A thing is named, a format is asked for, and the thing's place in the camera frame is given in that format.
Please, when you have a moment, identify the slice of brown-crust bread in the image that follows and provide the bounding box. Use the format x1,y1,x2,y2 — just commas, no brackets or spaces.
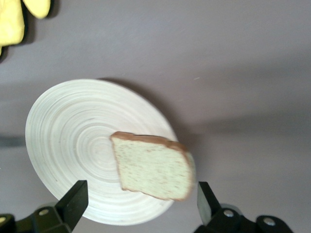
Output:
110,131,196,201

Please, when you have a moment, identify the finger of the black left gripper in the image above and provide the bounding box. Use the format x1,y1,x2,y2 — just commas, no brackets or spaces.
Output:
0,137,25,148

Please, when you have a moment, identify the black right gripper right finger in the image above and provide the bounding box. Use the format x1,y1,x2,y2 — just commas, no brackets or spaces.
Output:
194,181,292,233

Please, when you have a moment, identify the yellow quilted mitt with thumb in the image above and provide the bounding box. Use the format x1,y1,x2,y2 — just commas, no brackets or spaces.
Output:
0,0,52,47

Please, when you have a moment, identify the white round plate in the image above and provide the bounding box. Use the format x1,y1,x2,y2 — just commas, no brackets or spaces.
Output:
25,78,178,226

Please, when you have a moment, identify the brown table cover sheet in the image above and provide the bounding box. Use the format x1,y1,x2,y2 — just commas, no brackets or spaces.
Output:
0,0,311,233

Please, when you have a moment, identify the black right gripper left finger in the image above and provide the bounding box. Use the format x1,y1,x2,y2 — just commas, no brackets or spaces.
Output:
0,180,89,233

